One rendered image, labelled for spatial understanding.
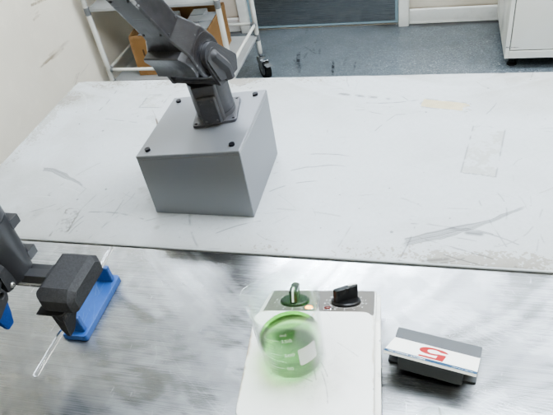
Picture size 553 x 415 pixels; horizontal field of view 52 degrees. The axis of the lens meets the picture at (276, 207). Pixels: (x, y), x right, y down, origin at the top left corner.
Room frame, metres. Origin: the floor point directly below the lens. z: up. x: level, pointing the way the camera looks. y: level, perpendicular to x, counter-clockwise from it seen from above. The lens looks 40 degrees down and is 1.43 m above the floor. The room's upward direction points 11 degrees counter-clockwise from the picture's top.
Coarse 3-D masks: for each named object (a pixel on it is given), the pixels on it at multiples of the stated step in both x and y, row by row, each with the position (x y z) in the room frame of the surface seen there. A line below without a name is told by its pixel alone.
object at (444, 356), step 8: (392, 344) 0.34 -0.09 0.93; (400, 344) 0.34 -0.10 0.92; (408, 344) 0.35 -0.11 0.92; (416, 344) 0.35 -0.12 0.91; (408, 352) 0.32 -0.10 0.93; (416, 352) 0.32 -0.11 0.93; (424, 352) 0.33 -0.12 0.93; (432, 352) 0.33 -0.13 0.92; (440, 352) 0.33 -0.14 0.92; (448, 352) 0.33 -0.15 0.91; (440, 360) 0.31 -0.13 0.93; (448, 360) 0.31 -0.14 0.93; (456, 360) 0.31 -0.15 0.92; (464, 360) 0.31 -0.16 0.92; (472, 360) 0.31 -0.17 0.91; (472, 368) 0.29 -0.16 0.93
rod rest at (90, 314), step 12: (108, 276) 0.53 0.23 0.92; (96, 288) 0.52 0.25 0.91; (108, 288) 0.52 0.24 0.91; (96, 300) 0.50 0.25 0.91; (108, 300) 0.50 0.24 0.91; (84, 312) 0.48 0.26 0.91; (96, 312) 0.48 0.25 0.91; (84, 324) 0.46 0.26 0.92; (96, 324) 0.47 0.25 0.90; (72, 336) 0.45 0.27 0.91; (84, 336) 0.45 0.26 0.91
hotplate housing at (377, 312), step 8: (376, 296) 0.40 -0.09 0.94; (376, 304) 0.39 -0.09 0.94; (376, 312) 0.37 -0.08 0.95; (376, 320) 0.35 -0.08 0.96; (376, 328) 0.34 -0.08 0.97; (376, 336) 0.33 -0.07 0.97; (376, 344) 0.32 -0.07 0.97; (376, 352) 0.31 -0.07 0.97; (376, 360) 0.30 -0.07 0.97; (376, 368) 0.29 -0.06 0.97; (376, 376) 0.29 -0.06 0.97; (376, 384) 0.28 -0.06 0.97; (376, 392) 0.27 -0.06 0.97; (376, 400) 0.26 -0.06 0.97; (376, 408) 0.25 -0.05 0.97
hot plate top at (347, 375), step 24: (336, 312) 0.35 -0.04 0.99; (360, 312) 0.34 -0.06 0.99; (336, 336) 0.32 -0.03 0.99; (360, 336) 0.32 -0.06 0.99; (336, 360) 0.30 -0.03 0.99; (360, 360) 0.29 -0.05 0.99; (264, 384) 0.29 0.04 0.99; (288, 384) 0.28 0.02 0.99; (312, 384) 0.28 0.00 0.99; (336, 384) 0.27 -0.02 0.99; (360, 384) 0.27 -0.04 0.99; (240, 408) 0.27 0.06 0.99; (264, 408) 0.26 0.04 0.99; (288, 408) 0.26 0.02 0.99; (312, 408) 0.25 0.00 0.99; (336, 408) 0.25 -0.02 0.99; (360, 408) 0.24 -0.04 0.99
